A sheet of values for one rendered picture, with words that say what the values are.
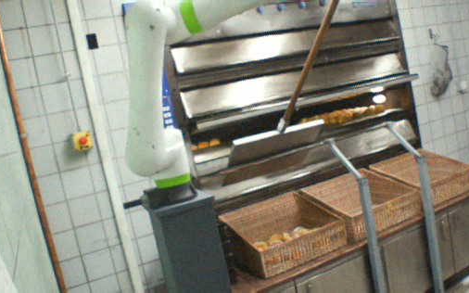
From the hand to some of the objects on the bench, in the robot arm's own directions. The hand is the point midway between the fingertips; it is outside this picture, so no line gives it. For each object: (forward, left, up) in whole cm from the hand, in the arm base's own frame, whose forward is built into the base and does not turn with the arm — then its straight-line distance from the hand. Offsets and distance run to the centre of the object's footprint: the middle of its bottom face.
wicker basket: (+116, +101, -137) cm, 206 cm away
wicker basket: (-4, +98, -137) cm, 169 cm away
